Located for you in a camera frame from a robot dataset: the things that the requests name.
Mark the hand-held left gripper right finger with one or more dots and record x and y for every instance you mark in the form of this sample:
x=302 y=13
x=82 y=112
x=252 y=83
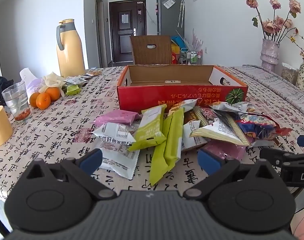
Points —
x=208 y=161

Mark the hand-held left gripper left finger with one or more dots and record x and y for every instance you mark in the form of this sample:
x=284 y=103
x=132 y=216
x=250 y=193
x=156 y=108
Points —
x=91 y=160

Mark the pink snack packet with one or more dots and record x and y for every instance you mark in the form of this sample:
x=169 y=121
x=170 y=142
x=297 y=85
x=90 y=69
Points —
x=116 y=117
x=224 y=150

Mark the long green snack packet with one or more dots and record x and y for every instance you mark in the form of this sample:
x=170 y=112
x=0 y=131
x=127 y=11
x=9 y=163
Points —
x=170 y=142

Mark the red cardboard box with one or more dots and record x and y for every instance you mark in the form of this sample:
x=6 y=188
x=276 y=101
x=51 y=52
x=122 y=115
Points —
x=167 y=96

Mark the white yellow chip bag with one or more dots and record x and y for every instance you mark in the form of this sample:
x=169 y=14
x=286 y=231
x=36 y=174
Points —
x=217 y=132

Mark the red blue snack bag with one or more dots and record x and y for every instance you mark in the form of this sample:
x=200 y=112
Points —
x=262 y=126

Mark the brown snack packet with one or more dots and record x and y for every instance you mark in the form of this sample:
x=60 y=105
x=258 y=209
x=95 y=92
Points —
x=195 y=116

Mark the silver snack packet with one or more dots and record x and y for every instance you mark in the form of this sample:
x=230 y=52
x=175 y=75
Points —
x=229 y=107

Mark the floral ceramic vase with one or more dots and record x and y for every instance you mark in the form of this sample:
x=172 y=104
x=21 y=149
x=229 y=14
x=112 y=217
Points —
x=303 y=77

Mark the wide green snack packet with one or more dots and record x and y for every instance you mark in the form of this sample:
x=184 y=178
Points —
x=150 y=127

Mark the glass storage jar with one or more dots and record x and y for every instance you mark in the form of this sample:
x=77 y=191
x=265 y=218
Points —
x=289 y=73

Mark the small green packet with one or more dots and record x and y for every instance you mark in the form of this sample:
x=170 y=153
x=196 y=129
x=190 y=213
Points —
x=73 y=90

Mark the orange fruit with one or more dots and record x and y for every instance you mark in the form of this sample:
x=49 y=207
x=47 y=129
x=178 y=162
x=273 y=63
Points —
x=33 y=99
x=43 y=101
x=53 y=93

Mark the small white dark packet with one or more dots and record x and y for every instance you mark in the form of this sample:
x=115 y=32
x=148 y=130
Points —
x=75 y=80

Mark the small orange packet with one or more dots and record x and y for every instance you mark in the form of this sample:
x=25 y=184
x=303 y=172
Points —
x=93 y=73

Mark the cream rubber glove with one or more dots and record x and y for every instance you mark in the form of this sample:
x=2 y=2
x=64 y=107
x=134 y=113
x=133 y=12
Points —
x=51 y=81

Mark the pink textured vase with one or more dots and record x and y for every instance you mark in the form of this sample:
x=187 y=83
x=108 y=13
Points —
x=269 y=55

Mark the clear drinking glass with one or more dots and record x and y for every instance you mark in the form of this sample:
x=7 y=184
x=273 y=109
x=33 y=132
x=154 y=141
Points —
x=16 y=100

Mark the yellow mug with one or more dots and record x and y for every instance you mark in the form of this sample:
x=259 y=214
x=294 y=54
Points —
x=0 y=127

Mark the white purple tissue pack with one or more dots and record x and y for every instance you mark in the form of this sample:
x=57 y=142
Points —
x=29 y=80

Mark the metal storage trolley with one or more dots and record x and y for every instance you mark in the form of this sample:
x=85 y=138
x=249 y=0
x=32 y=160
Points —
x=192 y=57

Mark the yellow thermos jug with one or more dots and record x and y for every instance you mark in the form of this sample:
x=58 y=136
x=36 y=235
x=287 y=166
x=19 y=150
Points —
x=70 y=52

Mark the red gift box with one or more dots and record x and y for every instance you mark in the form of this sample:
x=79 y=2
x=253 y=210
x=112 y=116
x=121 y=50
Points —
x=175 y=55

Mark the dark cloth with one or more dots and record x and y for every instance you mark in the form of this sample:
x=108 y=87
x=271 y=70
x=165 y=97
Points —
x=0 y=87

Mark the wooden chair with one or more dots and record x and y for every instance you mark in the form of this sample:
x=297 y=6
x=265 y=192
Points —
x=142 y=52

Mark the pale pink pampas grass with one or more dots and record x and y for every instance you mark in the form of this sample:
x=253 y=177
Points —
x=195 y=41

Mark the dark brown door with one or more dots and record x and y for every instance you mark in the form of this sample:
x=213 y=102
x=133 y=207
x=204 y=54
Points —
x=125 y=42

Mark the dried pink rose bouquet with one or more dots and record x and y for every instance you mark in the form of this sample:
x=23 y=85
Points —
x=272 y=26

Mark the grey refrigerator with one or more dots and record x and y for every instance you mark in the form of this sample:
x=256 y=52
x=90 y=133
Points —
x=169 y=20

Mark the white folded umbrella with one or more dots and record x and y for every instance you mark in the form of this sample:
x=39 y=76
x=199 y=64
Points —
x=181 y=12

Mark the paper note in sleeve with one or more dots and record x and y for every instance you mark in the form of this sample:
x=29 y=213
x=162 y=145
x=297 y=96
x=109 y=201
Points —
x=169 y=3

